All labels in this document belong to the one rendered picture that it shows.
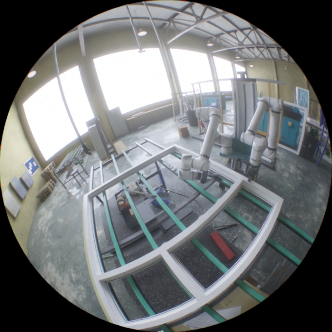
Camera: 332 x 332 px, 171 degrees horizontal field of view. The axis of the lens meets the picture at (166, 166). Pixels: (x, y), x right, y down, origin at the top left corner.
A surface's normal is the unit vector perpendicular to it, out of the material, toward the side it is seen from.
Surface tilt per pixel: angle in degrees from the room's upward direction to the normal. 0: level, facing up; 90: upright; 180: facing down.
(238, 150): 90
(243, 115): 90
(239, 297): 0
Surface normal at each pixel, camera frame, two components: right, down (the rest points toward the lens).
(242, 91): -0.70, 0.54
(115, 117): 0.52, 0.39
